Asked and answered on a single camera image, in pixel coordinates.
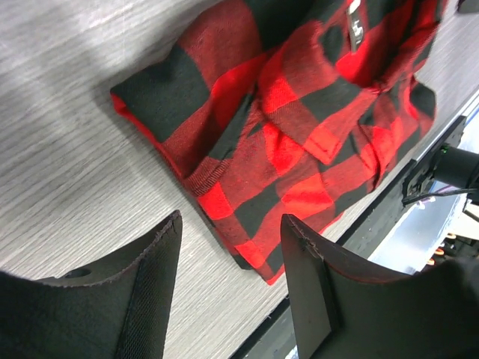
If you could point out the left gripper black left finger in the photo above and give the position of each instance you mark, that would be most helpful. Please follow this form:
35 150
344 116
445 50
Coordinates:
115 307

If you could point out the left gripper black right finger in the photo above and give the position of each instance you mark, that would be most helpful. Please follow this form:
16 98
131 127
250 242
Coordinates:
344 306

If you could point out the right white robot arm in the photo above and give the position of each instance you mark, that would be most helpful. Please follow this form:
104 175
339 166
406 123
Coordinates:
444 162

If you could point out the red black plaid shirt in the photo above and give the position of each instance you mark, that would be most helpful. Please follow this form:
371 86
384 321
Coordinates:
267 108

